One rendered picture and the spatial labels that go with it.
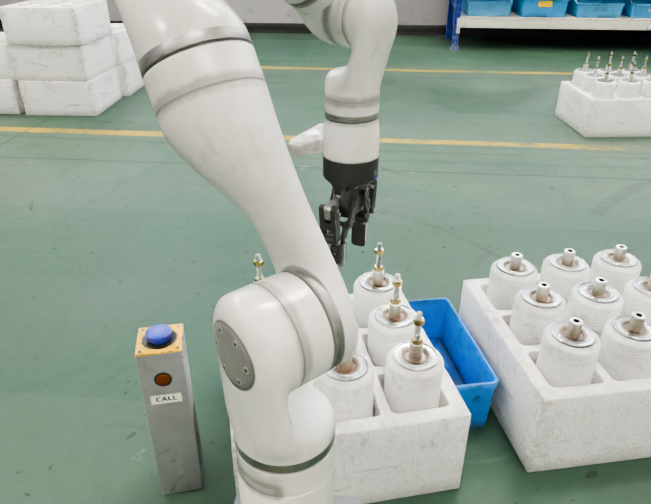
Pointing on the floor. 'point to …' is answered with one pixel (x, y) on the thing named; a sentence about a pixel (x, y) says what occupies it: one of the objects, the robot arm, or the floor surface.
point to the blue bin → (459, 356)
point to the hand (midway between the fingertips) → (348, 246)
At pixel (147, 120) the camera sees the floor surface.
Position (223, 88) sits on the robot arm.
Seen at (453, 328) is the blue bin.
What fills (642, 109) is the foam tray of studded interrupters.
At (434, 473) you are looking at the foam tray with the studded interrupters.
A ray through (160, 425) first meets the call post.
